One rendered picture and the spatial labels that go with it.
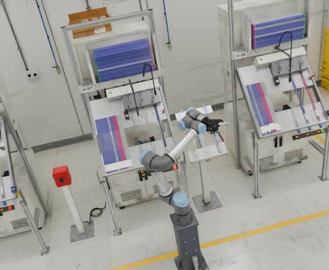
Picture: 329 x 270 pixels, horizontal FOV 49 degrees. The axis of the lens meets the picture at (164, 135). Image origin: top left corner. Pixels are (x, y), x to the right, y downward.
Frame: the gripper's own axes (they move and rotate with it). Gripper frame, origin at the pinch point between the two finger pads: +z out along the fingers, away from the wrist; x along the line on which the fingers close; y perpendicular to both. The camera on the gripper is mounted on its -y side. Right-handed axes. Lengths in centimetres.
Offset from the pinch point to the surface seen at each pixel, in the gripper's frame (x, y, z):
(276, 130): -24, -89, 7
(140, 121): -44, -9, -87
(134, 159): -67, 11, -69
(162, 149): -57, -10, -57
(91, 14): 23, -13, -175
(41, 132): -174, -26, -266
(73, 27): 23, 25, -151
